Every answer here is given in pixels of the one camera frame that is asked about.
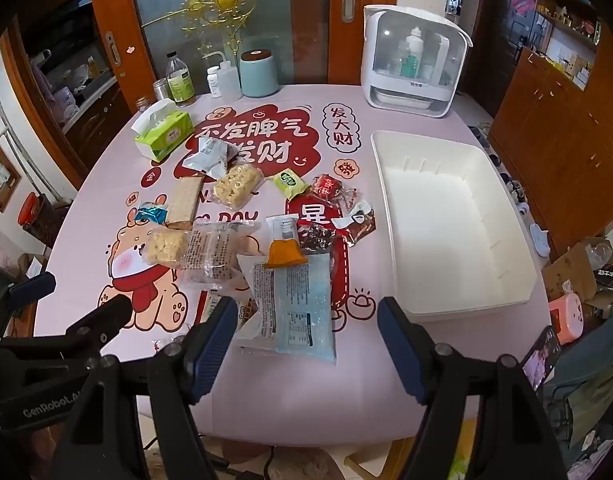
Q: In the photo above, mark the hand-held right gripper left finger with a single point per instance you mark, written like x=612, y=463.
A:
x=216, y=347

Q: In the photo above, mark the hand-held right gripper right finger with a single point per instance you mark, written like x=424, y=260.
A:
x=400, y=347

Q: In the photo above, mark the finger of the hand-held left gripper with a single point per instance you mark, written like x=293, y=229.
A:
x=34, y=284
x=106, y=317

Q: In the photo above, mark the white orange printed packet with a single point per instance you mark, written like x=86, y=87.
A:
x=247, y=316

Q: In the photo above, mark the blue face mask packet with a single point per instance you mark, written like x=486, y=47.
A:
x=296, y=310

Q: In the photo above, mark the yellow rice crispy packet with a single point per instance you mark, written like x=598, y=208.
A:
x=166, y=247

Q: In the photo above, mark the clear bread packet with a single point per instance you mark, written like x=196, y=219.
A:
x=211, y=252

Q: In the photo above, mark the small blue snack packet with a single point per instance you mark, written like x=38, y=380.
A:
x=151, y=215

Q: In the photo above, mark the orange sauce packet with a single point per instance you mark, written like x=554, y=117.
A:
x=285, y=255

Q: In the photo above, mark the brown white snack packet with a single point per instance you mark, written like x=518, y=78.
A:
x=361, y=227

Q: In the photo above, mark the white plastic bin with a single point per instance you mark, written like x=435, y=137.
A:
x=436, y=220

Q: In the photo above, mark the dark red snack packet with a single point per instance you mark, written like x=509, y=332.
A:
x=316, y=240

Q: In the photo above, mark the brown wafer packet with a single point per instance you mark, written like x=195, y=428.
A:
x=182, y=202

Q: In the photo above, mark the yellow puffed cracker packet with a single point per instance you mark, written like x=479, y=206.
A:
x=236, y=185

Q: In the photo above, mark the small green candy packet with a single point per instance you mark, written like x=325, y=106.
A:
x=289, y=181

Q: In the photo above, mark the grey white snack packet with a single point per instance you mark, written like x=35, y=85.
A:
x=211, y=155

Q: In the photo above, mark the brown wicker basket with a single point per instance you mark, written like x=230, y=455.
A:
x=49, y=222

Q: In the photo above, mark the red plastic basin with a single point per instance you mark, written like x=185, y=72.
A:
x=27, y=209

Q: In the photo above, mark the pink printed tablecloth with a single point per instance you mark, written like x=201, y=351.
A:
x=336, y=400

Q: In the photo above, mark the metal pole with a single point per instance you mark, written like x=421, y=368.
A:
x=21, y=152

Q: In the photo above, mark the smartphone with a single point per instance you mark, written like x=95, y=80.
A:
x=540, y=360

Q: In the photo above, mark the pink plastic stool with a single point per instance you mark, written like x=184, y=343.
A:
x=566, y=317

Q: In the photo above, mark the row of shoes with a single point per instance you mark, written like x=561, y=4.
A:
x=539, y=242

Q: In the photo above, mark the kitchen cabinet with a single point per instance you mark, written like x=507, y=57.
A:
x=96, y=115

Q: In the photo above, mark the cardboard box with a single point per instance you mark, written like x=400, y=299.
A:
x=569, y=270

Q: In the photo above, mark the grey green clothing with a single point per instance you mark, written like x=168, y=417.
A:
x=586, y=395

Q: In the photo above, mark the green tissue pack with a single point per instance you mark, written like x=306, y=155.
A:
x=166, y=132

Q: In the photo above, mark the small glass jar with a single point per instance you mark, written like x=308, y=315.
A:
x=143, y=105

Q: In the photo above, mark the black round tin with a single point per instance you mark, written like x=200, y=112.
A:
x=606, y=276

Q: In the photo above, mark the metal tin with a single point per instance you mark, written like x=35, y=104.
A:
x=161, y=91

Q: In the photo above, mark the glass bottle green label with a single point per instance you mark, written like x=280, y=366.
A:
x=180, y=82

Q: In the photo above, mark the white countertop storage cabinet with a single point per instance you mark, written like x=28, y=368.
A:
x=386, y=97

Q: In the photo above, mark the small white pill bottle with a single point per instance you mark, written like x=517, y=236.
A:
x=214, y=85

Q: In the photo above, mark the white squeeze bottle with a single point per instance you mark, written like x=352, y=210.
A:
x=230, y=82

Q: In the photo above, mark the teal canister brown lid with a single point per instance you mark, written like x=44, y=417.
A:
x=259, y=75

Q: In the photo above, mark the clear small bottle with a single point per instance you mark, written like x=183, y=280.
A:
x=394, y=62

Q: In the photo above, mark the white bottle green label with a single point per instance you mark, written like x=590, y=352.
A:
x=412, y=55

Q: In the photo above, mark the dark entrance door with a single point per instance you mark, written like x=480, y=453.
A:
x=496, y=60

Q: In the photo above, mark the glass sliding door gold ornament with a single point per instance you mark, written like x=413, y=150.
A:
x=286, y=35

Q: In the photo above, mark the wooden picture frame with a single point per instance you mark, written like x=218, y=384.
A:
x=0, y=175

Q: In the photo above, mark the wooden wall cabinet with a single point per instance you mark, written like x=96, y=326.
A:
x=561, y=135

